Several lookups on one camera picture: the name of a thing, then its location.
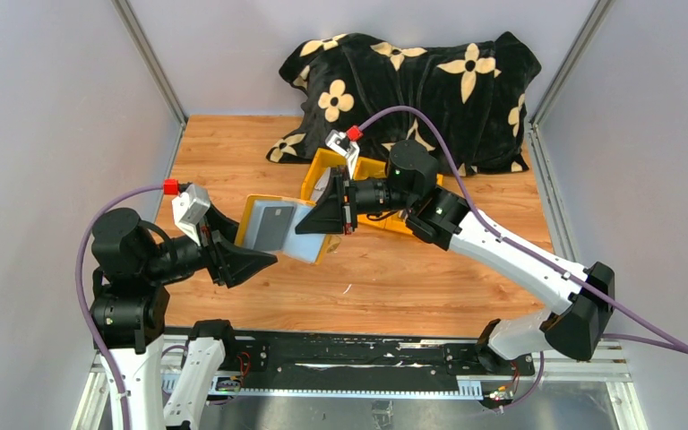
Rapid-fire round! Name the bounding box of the yellow three-compartment bin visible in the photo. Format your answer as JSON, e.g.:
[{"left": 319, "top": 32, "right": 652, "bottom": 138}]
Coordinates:
[{"left": 295, "top": 147, "right": 443, "bottom": 235}]

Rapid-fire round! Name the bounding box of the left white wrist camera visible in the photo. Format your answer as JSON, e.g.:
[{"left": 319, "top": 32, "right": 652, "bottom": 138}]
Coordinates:
[{"left": 171, "top": 184, "right": 211, "bottom": 245}]

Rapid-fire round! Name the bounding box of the black floral blanket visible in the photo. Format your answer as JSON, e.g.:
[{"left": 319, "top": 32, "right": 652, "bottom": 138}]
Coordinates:
[{"left": 266, "top": 32, "right": 541, "bottom": 176}]

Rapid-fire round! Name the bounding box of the aluminium frame post right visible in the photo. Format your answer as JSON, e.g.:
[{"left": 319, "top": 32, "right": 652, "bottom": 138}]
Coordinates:
[{"left": 529, "top": 0, "right": 615, "bottom": 128}]

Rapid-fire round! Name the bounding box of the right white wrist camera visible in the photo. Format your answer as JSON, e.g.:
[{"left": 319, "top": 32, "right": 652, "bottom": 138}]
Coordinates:
[{"left": 325, "top": 130, "right": 360, "bottom": 178}]

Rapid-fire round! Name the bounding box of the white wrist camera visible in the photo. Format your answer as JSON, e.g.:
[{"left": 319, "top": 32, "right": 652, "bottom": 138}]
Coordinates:
[
  {"left": 171, "top": 184, "right": 211, "bottom": 245},
  {"left": 325, "top": 130, "right": 360, "bottom": 178}
]

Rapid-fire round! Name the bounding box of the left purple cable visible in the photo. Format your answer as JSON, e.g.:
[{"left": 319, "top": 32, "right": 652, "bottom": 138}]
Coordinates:
[{"left": 74, "top": 178, "right": 180, "bottom": 430}]

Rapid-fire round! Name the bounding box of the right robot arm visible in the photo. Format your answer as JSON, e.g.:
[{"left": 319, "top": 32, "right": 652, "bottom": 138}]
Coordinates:
[{"left": 295, "top": 140, "right": 615, "bottom": 368}]

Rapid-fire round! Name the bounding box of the aluminium frame post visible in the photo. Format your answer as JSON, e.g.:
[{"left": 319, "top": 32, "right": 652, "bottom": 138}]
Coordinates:
[
  {"left": 111, "top": 0, "right": 188, "bottom": 129},
  {"left": 529, "top": 0, "right": 615, "bottom": 128}
]

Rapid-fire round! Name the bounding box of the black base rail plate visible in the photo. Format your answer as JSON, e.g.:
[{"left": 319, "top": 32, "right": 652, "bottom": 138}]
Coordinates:
[{"left": 220, "top": 330, "right": 536, "bottom": 392}]

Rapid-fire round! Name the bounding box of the aluminium frame post left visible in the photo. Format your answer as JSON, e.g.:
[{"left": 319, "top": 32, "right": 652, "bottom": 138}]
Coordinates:
[{"left": 111, "top": 0, "right": 188, "bottom": 129}]

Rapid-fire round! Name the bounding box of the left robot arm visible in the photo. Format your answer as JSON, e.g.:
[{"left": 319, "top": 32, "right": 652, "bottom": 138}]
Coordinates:
[{"left": 90, "top": 207, "right": 277, "bottom": 429}]

